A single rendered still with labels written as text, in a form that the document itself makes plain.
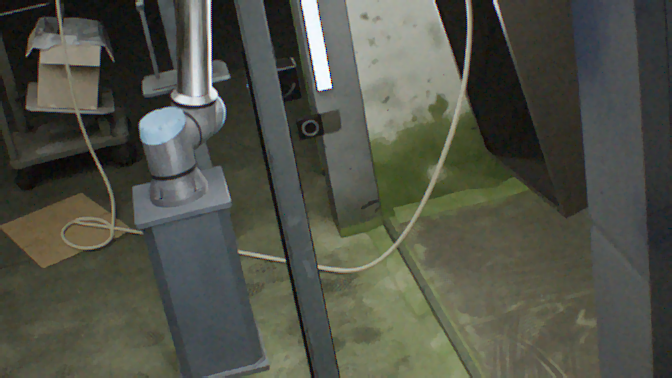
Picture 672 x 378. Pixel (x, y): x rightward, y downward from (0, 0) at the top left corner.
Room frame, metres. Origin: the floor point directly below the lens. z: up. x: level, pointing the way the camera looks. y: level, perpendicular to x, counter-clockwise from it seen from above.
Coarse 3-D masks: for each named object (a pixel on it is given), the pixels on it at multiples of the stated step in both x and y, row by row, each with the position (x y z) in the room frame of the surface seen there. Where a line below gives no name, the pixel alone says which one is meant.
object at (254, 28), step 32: (256, 0) 1.97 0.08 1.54; (256, 32) 1.97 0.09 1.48; (256, 64) 1.97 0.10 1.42; (256, 96) 1.97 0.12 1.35; (288, 128) 1.97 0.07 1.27; (288, 160) 1.97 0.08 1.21; (288, 192) 1.97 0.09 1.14; (288, 224) 1.97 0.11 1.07; (320, 288) 1.97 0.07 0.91; (320, 320) 1.97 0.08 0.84; (320, 352) 1.97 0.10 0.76
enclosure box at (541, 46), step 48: (432, 0) 3.45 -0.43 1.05; (480, 0) 3.49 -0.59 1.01; (528, 0) 2.88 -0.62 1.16; (480, 48) 3.49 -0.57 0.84; (528, 48) 2.88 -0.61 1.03; (480, 96) 3.48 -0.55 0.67; (528, 96) 2.88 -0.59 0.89; (576, 96) 2.91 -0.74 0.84; (528, 144) 3.43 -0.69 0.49; (576, 144) 2.91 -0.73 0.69; (576, 192) 2.91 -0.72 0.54
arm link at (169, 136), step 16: (160, 112) 3.25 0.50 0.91; (176, 112) 3.22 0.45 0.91; (144, 128) 3.17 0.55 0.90; (160, 128) 3.15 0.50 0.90; (176, 128) 3.16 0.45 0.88; (192, 128) 3.23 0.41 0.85; (144, 144) 3.17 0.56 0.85; (160, 144) 3.14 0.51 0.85; (176, 144) 3.15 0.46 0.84; (192, 144) 3.20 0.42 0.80; (160, 160) 3.14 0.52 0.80; (176, 160) 3.14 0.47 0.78; (192, 160) 3.18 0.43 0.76; (160, 176) 3.14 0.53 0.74
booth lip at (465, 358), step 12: (396, 240) 3.75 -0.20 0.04; (408, 252) 3.63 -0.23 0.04; (408, 264) 3.55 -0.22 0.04; (420, 276) 3.44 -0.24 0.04; (420, 288) 3.38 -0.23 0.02; (432, 300) 3.26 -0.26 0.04; (444, 324) 3.09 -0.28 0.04; (456, 336) 3.01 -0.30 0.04; (456, 348) 2.95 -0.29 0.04; (468, 360) 2.86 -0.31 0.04; (468, 372) 2.82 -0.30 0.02
